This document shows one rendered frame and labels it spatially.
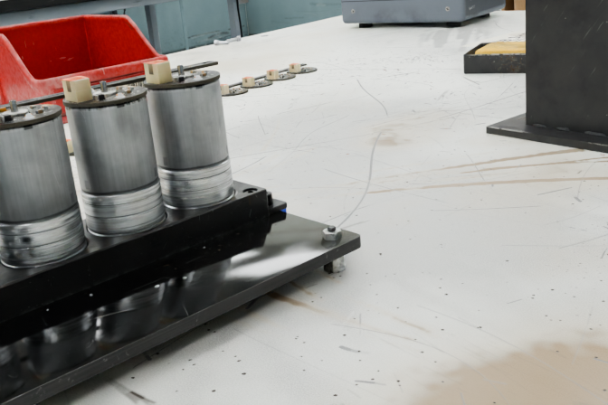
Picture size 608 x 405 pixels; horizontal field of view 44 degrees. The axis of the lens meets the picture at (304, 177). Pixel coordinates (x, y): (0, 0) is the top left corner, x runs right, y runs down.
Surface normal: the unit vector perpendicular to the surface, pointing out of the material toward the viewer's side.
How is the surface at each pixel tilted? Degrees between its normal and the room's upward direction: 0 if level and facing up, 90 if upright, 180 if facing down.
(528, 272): 0
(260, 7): 90
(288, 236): 0
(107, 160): 90
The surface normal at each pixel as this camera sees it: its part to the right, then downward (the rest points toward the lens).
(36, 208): 0.43, 0.23
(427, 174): -0.09, -0.95
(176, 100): 0.01, 0.30
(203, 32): 0.77, 0.12
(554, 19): -0.77, 0.25
